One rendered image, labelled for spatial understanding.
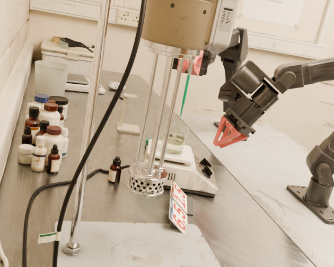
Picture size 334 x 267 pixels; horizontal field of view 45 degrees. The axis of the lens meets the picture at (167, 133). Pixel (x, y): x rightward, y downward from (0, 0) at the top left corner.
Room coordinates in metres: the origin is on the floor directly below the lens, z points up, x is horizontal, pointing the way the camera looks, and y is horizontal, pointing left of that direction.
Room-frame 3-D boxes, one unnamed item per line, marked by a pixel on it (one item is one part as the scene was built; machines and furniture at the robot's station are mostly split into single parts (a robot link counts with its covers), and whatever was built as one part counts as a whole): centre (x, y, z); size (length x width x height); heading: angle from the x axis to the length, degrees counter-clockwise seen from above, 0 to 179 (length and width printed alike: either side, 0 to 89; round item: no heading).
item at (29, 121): (1.06, 0.37, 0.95); 0.04 x 0.04 x 0.11
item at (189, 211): (0.88, -0.06, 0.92); 0.09 x 0.06 x 0.04; 1
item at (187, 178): (1.01, -0.04, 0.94); 0.22 x 0.13 x 0.08; 93
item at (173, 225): (0.78, -0.07, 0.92); 0.09 x 0.06 x 0.04; 1
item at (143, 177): (0.64, 0.02, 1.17); 0.07 x 0.07 x 0.25
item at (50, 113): (1.13, 0.35, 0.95); 0.06 x 0.06 x 0.11
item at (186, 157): (1.00, -0.02, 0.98); 0.12 x 0.12 x 0.01; 3
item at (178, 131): (0.99, -0.02, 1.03); 0.07 x 0.06 x 0.08; 91
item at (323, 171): (1.03, -0.43, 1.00); 0.09 x 0.06 x 0.06; 175
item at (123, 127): (1.37, 0.14, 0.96); 0.08 x 0.08 x 0.13; 11
